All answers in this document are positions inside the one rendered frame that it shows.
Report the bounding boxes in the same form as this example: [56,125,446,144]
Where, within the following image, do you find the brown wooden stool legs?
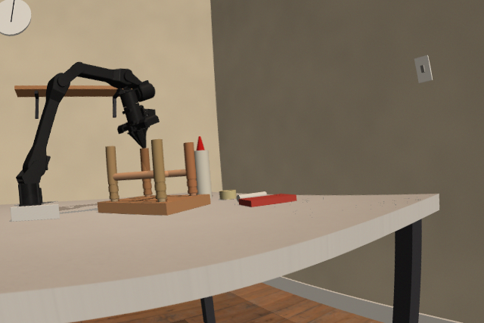
[106,139,198,202]

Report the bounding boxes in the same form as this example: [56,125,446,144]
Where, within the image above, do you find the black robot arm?
[16,62,155,207]

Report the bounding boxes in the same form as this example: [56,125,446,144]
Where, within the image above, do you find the flat red rectangular block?
[239,194,296,207]

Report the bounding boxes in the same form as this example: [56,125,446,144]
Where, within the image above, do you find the brown wooden stool seat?
[98,194,211,216]

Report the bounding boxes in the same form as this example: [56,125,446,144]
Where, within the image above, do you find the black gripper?
[117,103,159,148]

